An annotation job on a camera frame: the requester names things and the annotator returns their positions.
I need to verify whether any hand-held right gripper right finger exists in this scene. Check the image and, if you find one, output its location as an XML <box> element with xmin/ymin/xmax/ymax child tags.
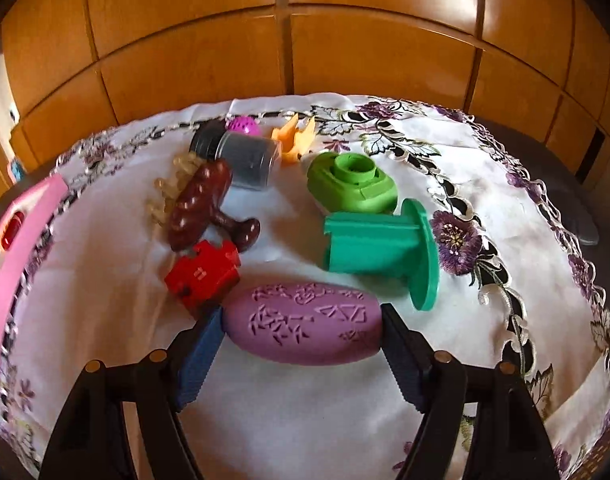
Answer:
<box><xmin>380</xmin><ymin>304</ymin><xmax>560</xmax><ymax>480</ymax></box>

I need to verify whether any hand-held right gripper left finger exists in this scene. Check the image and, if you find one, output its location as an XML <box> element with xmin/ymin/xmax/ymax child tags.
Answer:
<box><xmin>39</xmin><ymin>305</ymin><xmax>226</xmax><ymax>480</ymax></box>

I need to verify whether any purple embossed oval roller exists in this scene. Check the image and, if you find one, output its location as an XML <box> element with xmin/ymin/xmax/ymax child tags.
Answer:
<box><xmin>221</xmin><ymin>281</ymin><xmax>386</xmax><ymax>365</ymax></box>

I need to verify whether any green plug-in device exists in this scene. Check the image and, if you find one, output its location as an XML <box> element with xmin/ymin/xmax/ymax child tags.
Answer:
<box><xmin>306</xmin><ymin>151</ymin><xmax>398</xmax><ymax>215</ymax></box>

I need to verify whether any red toy block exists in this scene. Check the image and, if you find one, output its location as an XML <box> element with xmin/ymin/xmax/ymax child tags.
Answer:
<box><xmin>164</xmin><ymin>240</ymin><xmax>242</xmax><ymax>318</ymax></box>

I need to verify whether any teal plastic spool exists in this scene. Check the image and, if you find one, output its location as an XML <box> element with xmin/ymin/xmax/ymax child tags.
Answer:
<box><xmin>322</xmin><ymin>198</ymin><xmax>441</xmax><ymax>312</ymax></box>

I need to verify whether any white floral embroidered tablecloth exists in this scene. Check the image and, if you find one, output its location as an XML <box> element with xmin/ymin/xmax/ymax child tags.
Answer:
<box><xmin>0</xmin><ymin>92</ymin><xmax>610</xmax><ymax>480</ymax></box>

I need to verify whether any beige translucent hair clip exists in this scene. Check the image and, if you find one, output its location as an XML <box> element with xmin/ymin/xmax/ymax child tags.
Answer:
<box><xmin>146</xmin><ymin>154</ymin><xmax>206</xmax><ymax>226</ymax></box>

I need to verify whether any clear jar with black lid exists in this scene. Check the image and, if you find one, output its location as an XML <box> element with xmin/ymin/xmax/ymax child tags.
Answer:
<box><xmin>189</xmin><ymin>120</ymin><xmax>282</xmax><ymax>192</ymax></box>

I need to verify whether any pink box with red button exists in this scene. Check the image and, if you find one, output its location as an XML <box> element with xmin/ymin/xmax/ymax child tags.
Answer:
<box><xmin>0</xmin><ymin>176</ymin><xmax>70</xmax><ymax>403</ymax></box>

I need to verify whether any orange plastic holder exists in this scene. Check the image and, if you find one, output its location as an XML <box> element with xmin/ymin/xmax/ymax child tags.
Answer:
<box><xmin>271</xmin><ymin>114</ymin><xmax>317</xmax><ymax>166</ymax></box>

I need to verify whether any magenta perforated plastic cap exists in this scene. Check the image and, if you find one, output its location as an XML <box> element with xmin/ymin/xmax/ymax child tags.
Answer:
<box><xmin>226</xmin><ymin>115</ymin><xmax>262</xmax><ymax>138</ymax></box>

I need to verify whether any wooden panelled cabinet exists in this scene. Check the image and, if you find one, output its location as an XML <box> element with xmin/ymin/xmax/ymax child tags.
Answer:
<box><xmin>0</xmin><ymin>0</ymin><xmax>610</xmax><ymax>201</ymax></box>

